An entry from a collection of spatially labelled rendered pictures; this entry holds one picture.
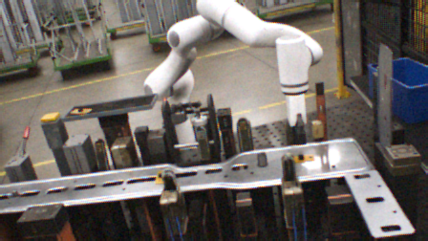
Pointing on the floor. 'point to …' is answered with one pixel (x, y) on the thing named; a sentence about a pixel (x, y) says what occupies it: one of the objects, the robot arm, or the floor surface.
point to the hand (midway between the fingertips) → (298, 135)
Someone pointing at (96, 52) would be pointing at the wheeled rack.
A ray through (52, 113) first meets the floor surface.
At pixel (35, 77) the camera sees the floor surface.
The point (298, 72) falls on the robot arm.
